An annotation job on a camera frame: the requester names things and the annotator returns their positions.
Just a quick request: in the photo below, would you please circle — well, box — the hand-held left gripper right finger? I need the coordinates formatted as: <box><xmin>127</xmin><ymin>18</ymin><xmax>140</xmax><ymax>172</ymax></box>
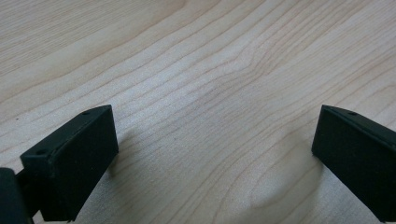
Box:
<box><xmin>311</xmin><ymin>104</ymin><xmax>396</xmax><ymax>224</ymax></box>

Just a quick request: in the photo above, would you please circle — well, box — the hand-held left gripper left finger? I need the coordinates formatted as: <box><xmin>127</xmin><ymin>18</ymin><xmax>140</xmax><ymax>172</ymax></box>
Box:
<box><xmin>20</xmin><ymin>104</ymin><xmax>120</xmax><ymax>223</ymax></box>

